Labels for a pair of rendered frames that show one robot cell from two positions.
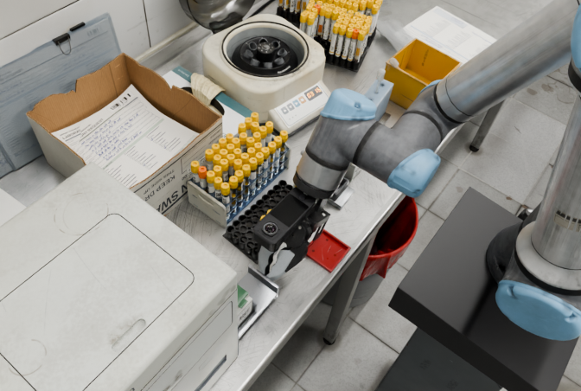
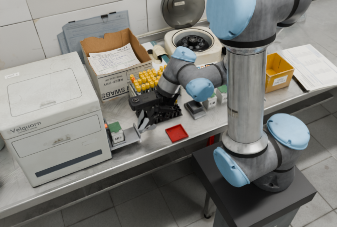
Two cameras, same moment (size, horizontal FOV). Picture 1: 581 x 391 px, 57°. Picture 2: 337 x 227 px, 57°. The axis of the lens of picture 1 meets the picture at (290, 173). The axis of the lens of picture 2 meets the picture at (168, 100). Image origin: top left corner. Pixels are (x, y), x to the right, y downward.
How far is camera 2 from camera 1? 0.51 m
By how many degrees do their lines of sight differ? 23
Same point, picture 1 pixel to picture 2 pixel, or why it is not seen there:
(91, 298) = (44, 90)
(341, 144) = (173, 69)
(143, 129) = (125, 61)
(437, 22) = (304, 51)
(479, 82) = not seen: hidden behind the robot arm
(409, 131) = (203, 70)
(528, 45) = not seen: hidden behind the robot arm
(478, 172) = not seen: outside the picture
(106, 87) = (118, 41)
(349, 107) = (179, 52)
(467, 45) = (315, 66)
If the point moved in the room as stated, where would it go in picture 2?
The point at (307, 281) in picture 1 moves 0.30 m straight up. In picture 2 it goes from (159, 142) to (157, 81)
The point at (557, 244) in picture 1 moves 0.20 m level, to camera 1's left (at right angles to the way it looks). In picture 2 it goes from (229, 124) to (161, 95)
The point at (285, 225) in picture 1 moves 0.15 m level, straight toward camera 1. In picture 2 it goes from (143, 101) to (114, 130)
